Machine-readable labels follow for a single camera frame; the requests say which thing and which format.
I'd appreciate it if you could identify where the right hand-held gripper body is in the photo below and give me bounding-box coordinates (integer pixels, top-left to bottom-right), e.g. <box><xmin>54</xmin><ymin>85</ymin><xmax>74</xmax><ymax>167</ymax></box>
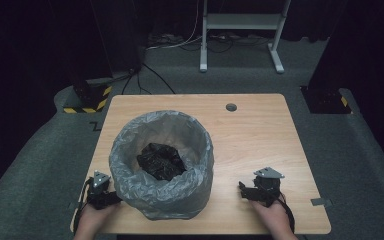
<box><xmin>250</xmin><ymin>166</ymin><xmax>286</xmax><ymax>207</ymax></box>

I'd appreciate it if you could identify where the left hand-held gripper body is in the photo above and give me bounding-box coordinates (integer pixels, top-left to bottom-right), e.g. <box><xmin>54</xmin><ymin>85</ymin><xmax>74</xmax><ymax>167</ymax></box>
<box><xmin>85</xmin><ymin>170</ymin><xmax>116</xmax><ymax>211</ymax></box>

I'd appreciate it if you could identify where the bin with grey liner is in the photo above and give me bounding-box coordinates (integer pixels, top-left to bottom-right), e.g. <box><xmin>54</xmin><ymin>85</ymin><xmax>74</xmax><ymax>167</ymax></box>
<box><xmin>108</xmin><ymin>110</ymin><xmax>215</xmax><ymax>221</ymax></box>

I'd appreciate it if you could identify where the person's left hand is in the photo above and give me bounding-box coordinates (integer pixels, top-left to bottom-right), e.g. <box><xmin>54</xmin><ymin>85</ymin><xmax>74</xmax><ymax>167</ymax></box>
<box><xmin>76</xmin><ymin>200</ymin><xmax>122</xmax><ymax>234</ymax></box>

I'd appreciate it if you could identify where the person's right hand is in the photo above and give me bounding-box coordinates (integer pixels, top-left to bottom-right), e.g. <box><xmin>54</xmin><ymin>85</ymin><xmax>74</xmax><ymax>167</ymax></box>
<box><xmin>250</xmin><ymin>199</ymin><xmax>294</xmax><ymax>235</ymax></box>

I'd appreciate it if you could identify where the grey tape piece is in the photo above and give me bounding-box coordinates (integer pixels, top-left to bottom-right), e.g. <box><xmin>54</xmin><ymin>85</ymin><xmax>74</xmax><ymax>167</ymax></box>
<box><xmin>310</xmin><ymin>197</ymin><xmax>334</xmax><ymax>207</ymax></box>

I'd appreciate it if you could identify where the black crumpled plastic bag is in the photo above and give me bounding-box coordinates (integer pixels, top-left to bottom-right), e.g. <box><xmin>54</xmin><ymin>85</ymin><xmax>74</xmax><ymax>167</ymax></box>
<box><xmin>136</xmin><ymin>142</ymin><xmax>188</xmax><ymax>182</ymax></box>

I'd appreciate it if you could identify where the hazard-striped stand base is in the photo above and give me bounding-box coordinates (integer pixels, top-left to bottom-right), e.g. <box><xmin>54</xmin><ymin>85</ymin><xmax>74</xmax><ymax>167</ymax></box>
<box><xmin>300</xmin><ymin>86</ymin><xmax>353</xmax><ymax>115</ymax></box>
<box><xmin>62</xmin><ymin>84</ymin><xmax>113</xmax><ymax>115</ymax></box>

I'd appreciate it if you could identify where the white metal stand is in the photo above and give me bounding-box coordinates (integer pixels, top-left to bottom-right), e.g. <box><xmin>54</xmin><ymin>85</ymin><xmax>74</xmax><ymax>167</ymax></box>
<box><xmin>198</xmin><ymin>0</ymin><xmax>293</xmax><ymax>75</ymax></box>

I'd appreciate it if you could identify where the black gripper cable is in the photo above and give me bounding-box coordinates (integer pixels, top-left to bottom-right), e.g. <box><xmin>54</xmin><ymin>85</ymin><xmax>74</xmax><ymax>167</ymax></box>
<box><xmin>277</xmin><ymin>192</ymin><xmax>296</xmax><ymax>234</ymax></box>
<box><xmin>73</xmin><ymin>177</ymin><xmax>95</xmax><ymax>235</ymax></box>

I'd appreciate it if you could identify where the black floor cable bundle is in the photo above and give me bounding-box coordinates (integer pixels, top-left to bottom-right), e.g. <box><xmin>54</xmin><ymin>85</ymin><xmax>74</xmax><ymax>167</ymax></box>
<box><xmin>208</xmin><ymin>32</ymin><xmax>272</xmax><ymax>54</ymax></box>

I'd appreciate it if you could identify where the white floor cable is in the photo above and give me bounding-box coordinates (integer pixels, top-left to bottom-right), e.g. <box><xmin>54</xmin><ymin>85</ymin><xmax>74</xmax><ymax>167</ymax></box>
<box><xmin>145</xmin><ymin>0</ymin><xmax>204</xmax><ymax>52</ymax></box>

